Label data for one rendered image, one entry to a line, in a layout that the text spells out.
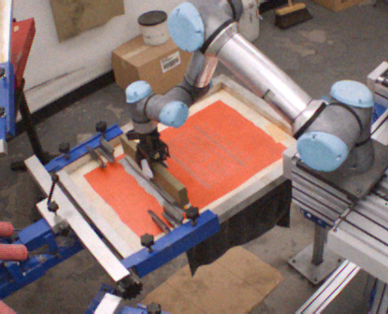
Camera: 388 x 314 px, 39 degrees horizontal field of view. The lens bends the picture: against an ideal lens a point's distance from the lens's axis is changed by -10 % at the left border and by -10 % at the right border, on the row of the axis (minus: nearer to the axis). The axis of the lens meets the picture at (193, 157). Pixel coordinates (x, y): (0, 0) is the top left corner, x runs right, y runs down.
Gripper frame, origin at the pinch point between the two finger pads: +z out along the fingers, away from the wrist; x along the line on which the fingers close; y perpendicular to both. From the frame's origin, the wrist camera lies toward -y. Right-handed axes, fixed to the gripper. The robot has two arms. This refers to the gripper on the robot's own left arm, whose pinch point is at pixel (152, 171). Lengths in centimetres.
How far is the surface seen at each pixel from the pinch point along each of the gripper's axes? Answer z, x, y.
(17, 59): -11, -12, -98
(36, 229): -4.0, -45.3, 0.2
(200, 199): 4.8, 6.2, 16.6
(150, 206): 4.8, -7.5, 8.0
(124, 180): 4.7, -7.6, -7.8
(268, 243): 100, 59, -16
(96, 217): 1.1, -24.9, 3.9
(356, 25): 100, 265, -132
